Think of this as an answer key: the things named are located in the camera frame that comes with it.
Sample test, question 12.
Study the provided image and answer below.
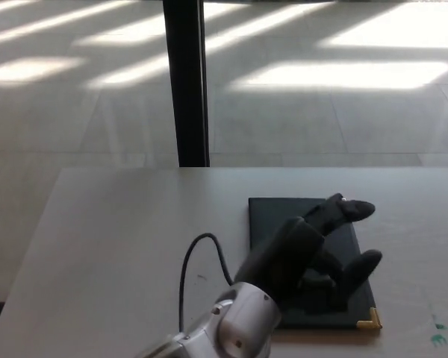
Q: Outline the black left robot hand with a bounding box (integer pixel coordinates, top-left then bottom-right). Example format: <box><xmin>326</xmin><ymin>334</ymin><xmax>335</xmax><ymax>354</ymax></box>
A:
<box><xmin>234</xmin><ymin>192</ymin><xmax>384</xmax><ymax>313</ymax></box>

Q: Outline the dark diary with gold corners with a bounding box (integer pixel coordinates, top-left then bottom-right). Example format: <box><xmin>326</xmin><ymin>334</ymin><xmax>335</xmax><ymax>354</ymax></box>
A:
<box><xmin>248</xmin><ymin>196</ymin><xmax>383</xmax><ymax>330</ymax></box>

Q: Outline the black vertical pillar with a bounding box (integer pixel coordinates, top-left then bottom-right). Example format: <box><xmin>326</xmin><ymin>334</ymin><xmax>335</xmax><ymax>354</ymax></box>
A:
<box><xmin>162</xmin><ymin>0</ymin><xmax>211</xmax><ymax>168</ymax></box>

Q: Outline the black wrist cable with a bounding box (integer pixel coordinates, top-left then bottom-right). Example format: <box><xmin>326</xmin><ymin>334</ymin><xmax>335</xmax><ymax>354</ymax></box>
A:
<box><xmin>178</xmin><ymin>233</ymin><xmax>235</xmax><ymax>332</ymax></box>

